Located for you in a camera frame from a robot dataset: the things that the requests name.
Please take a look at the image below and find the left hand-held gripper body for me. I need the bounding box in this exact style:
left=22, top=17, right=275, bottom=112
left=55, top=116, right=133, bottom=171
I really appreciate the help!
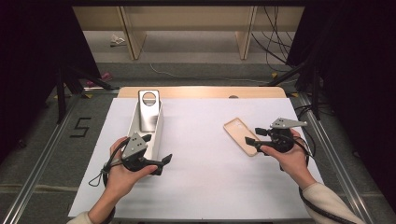
left=120, top=132, right=163, bottom=173

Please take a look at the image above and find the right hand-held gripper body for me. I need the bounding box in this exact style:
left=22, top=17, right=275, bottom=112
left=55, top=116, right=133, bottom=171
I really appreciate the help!
left=267, top=117, right=308, bottom=154

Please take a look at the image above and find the white plastic bin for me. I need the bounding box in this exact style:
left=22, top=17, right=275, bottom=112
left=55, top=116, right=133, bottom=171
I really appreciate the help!
left=126, top=89, right=165, bottom=161

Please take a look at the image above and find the beige phone case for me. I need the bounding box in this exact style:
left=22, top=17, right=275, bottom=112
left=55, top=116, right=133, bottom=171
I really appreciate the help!
left=222, top=117, right=261, bottom=158

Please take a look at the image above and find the grey transparent phone case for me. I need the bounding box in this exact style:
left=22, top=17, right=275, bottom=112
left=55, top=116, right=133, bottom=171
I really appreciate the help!
left=137, top=90, right=162, bottom=133

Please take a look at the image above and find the person's right hand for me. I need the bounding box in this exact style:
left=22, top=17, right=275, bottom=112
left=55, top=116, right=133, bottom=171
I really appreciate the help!
left=260, top=128, right=318, bottom=189

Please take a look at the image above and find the person's left hand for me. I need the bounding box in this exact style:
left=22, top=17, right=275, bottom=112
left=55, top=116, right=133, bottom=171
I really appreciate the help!
left=106, top=135, right=159, bottom=198

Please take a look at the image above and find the white table sheet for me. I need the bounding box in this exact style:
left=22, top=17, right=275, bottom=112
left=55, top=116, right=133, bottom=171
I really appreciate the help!
left=67, top=97, right=325, bottom=220

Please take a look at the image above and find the black metal stand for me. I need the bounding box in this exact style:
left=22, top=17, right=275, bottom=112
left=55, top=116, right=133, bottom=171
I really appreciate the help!
left=264, top=62, right=322, bottom=121
left=55, top=64, right=120, bottom=125

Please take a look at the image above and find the wooden table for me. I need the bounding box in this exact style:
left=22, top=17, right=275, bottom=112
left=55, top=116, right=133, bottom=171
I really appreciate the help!
left=117, top=86, right=288, bottom=100

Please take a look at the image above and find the pink floor object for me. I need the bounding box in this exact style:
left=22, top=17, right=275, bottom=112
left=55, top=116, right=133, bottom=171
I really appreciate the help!
left=85, top=71, right=113, bottom=89

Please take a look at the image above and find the crumpled white paper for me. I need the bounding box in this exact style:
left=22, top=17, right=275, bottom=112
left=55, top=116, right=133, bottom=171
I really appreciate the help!
left=109, top=33, right=127, bottom=48

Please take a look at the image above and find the black curtain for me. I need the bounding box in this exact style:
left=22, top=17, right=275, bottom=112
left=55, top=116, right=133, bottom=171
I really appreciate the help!
left=286, top=0, right=396, bottom=200
left=0, top=0, right=102, bottom=157

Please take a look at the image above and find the left hand-held gripper cable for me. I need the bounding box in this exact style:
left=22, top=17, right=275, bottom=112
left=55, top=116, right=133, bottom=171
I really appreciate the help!
left=88, top=136, right=131, bottom=224

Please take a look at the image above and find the aluminium rail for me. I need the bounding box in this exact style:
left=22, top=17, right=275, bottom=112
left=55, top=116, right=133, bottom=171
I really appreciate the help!
left=0, top=92, right=82, bottom=224
left=297, top=92, right=378, bottom=224

